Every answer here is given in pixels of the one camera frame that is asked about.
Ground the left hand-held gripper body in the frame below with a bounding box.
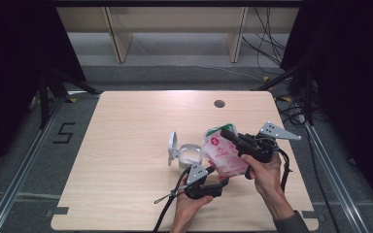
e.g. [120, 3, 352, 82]
[184, 162, 224, 201]

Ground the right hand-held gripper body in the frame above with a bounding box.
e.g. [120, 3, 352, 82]
[237, 120, 303, 164]

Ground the pink and white powder bag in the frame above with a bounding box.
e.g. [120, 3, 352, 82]
[201, 122, 251, 181]

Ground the clear jar with grey lid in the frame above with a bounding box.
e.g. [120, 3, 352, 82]
[167, 130, 205, 171]

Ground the person's right hand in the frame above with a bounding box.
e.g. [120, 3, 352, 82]
[240, 152, 284, 200]

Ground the person's left hand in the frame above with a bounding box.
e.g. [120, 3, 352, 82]
[174, 177, 215, 224]

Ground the black zip tie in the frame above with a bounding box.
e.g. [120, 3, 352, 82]
[153, 192, 180, 205]

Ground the black metal stand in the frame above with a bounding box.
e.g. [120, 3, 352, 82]
[38, 68, 100, 130]
[253, 59, 316, 126]

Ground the black curtain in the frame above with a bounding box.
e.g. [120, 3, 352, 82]
[280, 0, 373, 216]
[0, 0, 87, 183]

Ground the beige wooden shelf unit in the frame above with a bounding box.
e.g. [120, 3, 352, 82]
[55, 5, 301, 64]

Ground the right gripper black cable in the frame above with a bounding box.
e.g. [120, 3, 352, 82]
[277, 149, 293, 192]

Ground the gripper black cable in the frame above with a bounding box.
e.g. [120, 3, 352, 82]
[277, 149, 293, 192]
[153, 166, 192, 233]

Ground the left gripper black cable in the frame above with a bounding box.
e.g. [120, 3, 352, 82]
[153, 166, 192, 233]

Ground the aluminium floor rail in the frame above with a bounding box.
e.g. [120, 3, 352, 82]
[303, 121, 372, 233]
[0, 92, 66, 233]

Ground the bundle of black cables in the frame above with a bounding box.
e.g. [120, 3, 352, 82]
[241, 6, 288, 76]

